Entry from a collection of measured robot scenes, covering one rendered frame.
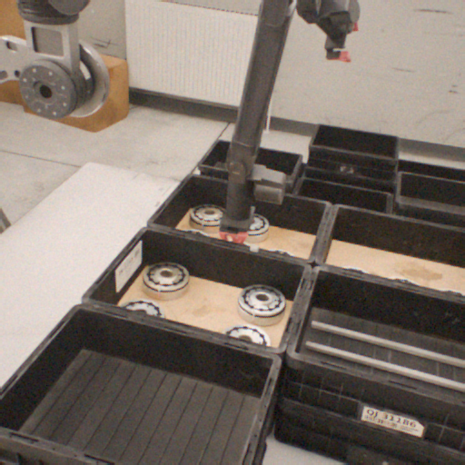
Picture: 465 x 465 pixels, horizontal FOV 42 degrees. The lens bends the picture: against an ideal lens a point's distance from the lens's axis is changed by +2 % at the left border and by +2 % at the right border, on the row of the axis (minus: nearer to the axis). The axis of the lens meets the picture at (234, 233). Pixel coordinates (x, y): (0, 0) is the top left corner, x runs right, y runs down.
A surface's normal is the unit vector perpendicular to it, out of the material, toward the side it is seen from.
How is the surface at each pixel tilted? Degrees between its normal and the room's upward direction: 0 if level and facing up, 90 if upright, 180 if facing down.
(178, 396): 0
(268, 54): 105
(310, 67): 90
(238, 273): 90
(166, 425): 0
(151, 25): 90
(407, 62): 90
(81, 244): 0
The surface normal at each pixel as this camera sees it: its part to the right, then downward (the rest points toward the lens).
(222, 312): 0.08, -0.84
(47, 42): -0.26, 0.50
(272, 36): -0.24, 0.76
